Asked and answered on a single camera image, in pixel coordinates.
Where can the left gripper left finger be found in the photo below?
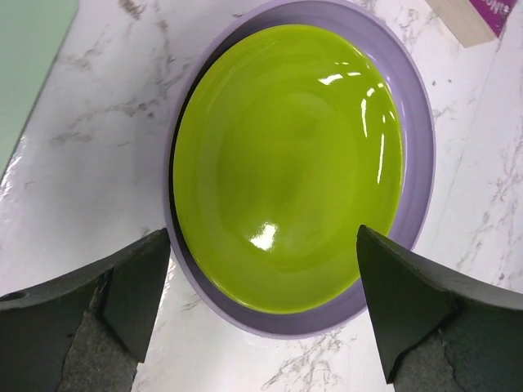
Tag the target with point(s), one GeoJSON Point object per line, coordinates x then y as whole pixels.
{"type": "Point", "coordinates": [86, 330]}

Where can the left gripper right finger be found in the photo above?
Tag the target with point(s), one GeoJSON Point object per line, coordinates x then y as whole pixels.
{"type": "Point", "coordinates": [437, 329]}

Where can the purple plastic plate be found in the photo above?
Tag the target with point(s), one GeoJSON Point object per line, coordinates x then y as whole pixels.
{"type": "Point", "coordinates": [388, 53]}

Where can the lime green plate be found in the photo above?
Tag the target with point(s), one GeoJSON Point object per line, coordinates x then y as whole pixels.
{"type": "Point", "coordinates": [290, 142]}

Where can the yellow brown patterned plate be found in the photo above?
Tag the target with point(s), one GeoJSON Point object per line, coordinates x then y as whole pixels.
{"type": "Point", "coordinates": [218, 46]}

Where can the green clipboard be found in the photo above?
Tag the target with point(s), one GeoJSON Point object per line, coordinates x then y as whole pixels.
{"type": "Point", "coordinates": [32, 33]}

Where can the purple treehouse book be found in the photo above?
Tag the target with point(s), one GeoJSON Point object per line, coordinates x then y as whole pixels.
{"type": "Point", "coordinates": [474, 22]}

